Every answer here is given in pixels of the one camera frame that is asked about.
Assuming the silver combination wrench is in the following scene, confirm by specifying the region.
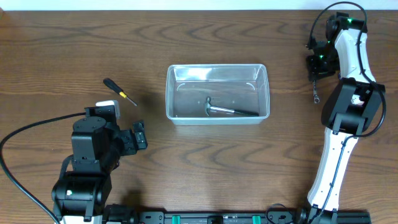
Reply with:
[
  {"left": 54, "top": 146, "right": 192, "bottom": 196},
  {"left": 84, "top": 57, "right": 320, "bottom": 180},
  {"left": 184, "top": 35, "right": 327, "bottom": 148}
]
[{"left": 313, "top": 80, "right": 320, "bottom": 104}]

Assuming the black yellow screwdriver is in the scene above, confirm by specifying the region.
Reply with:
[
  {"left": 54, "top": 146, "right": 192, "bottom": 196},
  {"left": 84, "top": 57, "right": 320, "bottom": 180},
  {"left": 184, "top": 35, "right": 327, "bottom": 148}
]
[{"left": 103, "top": 78, "right": 137, "bottom": 106}]

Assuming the steel claw hammer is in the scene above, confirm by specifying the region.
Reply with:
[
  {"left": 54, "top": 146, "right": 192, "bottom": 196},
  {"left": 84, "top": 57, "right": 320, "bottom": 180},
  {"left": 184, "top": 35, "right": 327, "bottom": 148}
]
[{"left": 204, "top": 96, "right": 259, "bottom": 116}]

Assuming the blue precision screwdriver set case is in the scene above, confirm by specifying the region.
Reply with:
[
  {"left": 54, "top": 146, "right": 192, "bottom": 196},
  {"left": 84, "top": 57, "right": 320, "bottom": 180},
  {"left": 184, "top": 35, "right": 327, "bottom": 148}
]
[{"left": 351, "top": 95, "right": 364, "bottom": 106}]

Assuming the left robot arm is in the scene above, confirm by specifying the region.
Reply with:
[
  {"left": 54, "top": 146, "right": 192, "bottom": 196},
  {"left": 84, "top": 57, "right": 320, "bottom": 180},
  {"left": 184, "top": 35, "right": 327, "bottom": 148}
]
[{"left": 52, "top": 105, "right": 148, "bottom": 223}]

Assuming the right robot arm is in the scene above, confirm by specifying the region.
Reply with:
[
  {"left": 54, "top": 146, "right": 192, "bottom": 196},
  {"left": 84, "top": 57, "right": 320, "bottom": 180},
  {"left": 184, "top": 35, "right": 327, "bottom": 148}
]
[{"left": 295, "top": 12, "right": 386, "bottom": 223}]

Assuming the clear plastic container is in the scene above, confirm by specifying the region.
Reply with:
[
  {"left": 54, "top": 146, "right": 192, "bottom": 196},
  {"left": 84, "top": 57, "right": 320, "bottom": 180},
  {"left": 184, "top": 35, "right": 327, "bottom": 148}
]
[{"left": 165, "top": 63, "right": 271, "bottom": 125}]

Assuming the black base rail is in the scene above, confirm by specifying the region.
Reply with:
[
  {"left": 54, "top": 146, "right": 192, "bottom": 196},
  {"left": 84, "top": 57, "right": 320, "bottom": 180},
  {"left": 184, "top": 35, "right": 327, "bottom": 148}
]
[{"left": 102, "top": 203, "right": 371, "bottom": 224}]

